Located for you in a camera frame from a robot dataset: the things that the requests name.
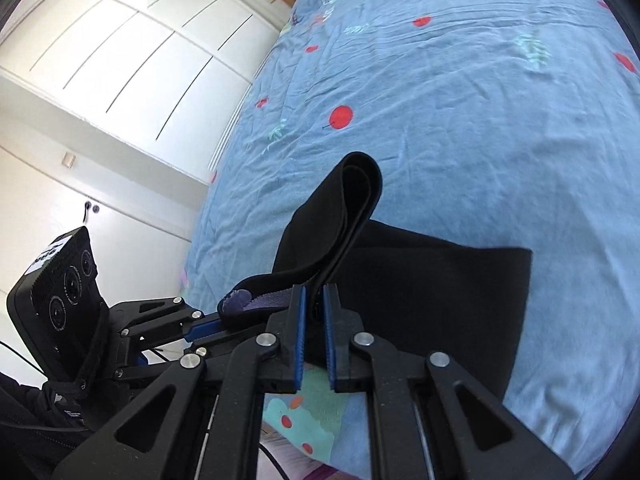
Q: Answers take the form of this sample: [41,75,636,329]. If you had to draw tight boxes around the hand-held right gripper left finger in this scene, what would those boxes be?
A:
[52,285,307,480]

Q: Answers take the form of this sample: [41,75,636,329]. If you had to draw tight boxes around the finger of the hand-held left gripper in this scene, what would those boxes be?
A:
[120,297,238,343]
[115,330,268,378]

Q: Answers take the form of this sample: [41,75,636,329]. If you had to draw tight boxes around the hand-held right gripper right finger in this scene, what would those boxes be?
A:
[322,284,576,480]

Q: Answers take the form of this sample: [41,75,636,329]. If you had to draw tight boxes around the black pants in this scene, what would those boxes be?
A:
[216,151,533,401]

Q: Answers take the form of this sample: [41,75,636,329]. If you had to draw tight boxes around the person's left forearm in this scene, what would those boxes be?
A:
[0,370,106,466]

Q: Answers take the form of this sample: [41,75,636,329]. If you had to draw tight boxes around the white wardrobe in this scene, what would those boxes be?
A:
[0,0,296,186]

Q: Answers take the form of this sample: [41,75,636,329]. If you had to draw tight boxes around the blue printed blanket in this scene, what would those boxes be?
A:
[177,0,638,478]

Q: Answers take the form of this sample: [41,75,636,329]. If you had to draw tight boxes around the black cable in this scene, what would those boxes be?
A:
[0,340,47,377]
[259,441,290,480]

